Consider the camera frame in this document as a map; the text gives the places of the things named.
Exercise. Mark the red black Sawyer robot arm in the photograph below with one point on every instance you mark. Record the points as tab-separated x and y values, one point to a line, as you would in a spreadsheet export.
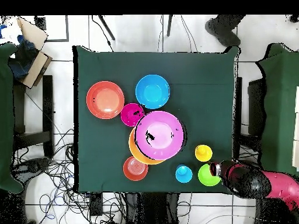
257	182

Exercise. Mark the dark green tablecloth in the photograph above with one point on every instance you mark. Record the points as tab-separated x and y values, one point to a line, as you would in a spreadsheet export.
116	67

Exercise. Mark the small crimson bowl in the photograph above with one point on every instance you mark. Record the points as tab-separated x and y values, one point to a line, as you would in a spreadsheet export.
128	116

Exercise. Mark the large magenta bowl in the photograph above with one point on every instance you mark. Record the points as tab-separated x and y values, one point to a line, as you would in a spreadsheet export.
161	137

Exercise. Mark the green bowl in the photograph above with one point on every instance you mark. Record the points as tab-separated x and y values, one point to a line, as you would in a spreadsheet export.
204	177

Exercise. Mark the cardboard box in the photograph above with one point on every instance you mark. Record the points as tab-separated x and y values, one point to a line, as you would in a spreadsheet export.
35	33

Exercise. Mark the small red-orange bowl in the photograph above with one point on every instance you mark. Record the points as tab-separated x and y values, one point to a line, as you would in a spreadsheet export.
134	171

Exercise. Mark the dark blue cloth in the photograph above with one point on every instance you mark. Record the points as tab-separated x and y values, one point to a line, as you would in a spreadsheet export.
23	58

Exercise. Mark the wide red-orange bowl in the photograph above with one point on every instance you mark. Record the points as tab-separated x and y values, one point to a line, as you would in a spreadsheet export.
105	100

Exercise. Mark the large orange bowl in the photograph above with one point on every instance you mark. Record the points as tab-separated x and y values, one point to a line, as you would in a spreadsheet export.
135	151

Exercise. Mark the yellow cup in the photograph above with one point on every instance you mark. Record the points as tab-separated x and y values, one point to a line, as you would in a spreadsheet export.
203	154

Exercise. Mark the person's foot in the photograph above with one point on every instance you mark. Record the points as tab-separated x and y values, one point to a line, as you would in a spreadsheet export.
223	30

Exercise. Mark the black tripod leg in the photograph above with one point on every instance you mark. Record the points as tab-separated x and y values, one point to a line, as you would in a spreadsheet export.
169	25
106	26

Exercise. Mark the blue bowl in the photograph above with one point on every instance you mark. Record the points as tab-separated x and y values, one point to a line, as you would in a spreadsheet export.
152	91

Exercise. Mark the black stool frame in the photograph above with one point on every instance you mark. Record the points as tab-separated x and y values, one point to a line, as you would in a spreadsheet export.
48	105

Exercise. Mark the black cabinet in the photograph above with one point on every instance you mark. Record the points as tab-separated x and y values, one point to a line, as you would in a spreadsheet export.
255	105

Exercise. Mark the dark green side cloth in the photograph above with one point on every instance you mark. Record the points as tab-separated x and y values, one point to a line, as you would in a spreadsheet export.
280	105
5	116

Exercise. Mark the blue cup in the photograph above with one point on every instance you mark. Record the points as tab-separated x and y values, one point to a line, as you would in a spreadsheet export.
184	175

